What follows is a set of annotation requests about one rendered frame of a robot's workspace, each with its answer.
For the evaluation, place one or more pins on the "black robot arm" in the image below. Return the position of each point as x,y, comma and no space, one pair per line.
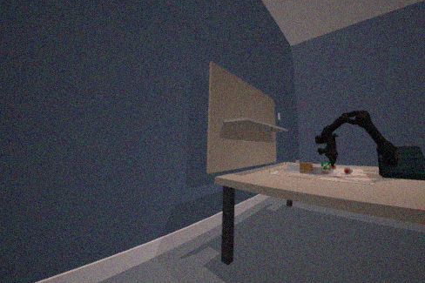
388,151

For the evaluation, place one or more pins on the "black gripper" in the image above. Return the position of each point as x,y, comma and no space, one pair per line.
331,153

